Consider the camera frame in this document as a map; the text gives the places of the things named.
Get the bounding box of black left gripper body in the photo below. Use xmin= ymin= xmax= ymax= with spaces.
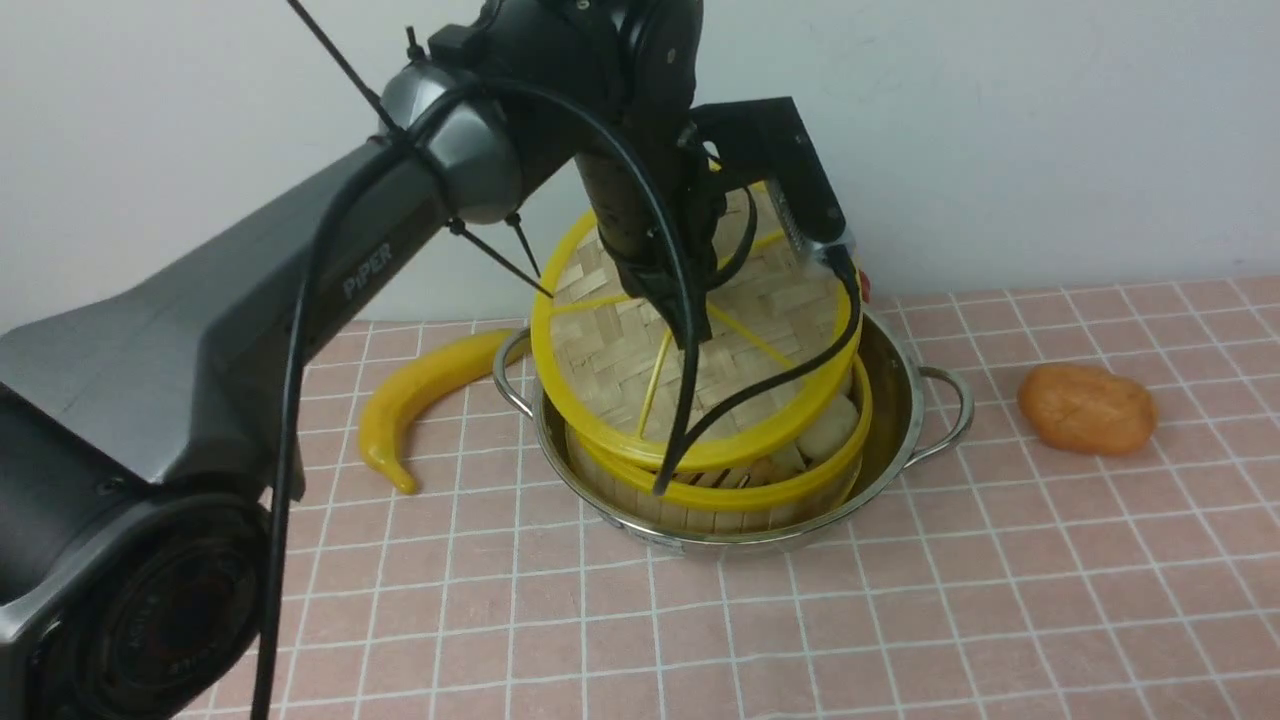
xmin=573 ymin=120 xmax=727 ymax=348

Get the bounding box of yellow bamboo steamer lid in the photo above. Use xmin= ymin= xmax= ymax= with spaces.
xmin=530 ymin=183 xmax=861 ymax=471

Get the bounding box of yellow bamboo steamer basket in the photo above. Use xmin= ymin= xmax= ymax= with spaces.
xmin=564 ymin=357 xmax=873 ymax=536

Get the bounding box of stainless steel pot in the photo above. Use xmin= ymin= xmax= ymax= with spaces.
xmin=493 ymin=315 xmax=975 ymax=559

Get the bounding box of yellow plastic banana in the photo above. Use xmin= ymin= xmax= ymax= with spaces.
xmin=357 ymin=329 xmax=529 ymax=495

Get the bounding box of white round bun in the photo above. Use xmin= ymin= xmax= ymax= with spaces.
xmin=795 ymin=395 xmax=860 ymax=462

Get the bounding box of orange bread roll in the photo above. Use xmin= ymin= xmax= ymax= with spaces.
xmin=1018 ymin=363 xmax=1158 ymax=457

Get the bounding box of pink checkered tablecloth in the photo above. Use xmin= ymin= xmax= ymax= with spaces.
xmin=271 ymin=277 xmax=1279 ymax=719

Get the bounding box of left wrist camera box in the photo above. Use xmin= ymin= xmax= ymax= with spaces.
xmin=690 ymin=97 xmax=854 ymax=268

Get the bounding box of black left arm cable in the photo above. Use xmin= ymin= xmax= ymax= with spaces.
xmin=248 ymin=78 xmax=865 ymax=720

